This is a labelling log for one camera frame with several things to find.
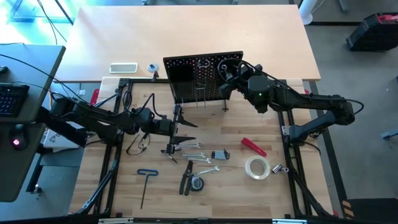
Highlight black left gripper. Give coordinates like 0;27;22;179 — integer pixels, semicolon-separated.
154;104;199;147

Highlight grey black hand tool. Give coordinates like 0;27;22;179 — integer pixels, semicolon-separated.
211;149;231;161

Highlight black tape measure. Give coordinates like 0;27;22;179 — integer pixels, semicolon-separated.
190;175;205;192

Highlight black perforated metal pegboard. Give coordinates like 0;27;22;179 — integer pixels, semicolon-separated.
163;51;244;112

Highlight red utility knife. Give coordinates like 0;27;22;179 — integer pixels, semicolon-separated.
241;137;267;157

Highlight tall black pegboard bin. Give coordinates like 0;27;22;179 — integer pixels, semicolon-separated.
169;65;195;100

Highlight tan laminate table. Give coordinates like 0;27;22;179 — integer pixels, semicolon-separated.
55;4;322;83

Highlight white tape roll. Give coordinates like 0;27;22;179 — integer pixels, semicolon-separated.
244;154;271;181

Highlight white rectangular tray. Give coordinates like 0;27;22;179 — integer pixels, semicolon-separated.
109;62;139;75

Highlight white cylindrical stand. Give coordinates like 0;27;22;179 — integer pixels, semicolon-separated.
298;0;326;26

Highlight black desk support beam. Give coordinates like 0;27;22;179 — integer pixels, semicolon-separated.
35;105;90;149

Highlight white cardboard box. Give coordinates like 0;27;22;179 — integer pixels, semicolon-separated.
42;127;83;151

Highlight black tool case red lid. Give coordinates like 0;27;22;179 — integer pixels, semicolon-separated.
346;12;398;53

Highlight grey side desk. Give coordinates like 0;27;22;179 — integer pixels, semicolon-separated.
0;43;67;203

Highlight black computer mouse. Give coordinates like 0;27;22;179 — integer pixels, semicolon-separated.
8;123;29;151

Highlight black keyboard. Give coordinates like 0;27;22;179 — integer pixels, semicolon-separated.
0;82;31;118

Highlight black mat hazard stripes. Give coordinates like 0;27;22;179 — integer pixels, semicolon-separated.
341;197;398;220

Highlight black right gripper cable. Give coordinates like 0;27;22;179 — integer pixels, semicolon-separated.
216;57;249;83

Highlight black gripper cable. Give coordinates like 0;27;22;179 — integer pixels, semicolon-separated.
122;90;157;116
216;57;249;83

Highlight black wire stripper pliers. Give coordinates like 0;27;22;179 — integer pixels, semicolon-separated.
178;160;194;196

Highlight blue T-handle hex key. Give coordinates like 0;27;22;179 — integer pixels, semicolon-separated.
136;168;159;210

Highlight black aluminium table frame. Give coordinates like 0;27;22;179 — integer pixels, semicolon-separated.
74;77;335;218

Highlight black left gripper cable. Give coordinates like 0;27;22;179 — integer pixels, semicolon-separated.
122;90;157;116

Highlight silver metal bracket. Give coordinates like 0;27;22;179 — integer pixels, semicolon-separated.
98;217;134;223
272;218;308;224

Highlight grey metal cart frame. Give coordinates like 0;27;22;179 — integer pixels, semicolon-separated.
381;126;398;140

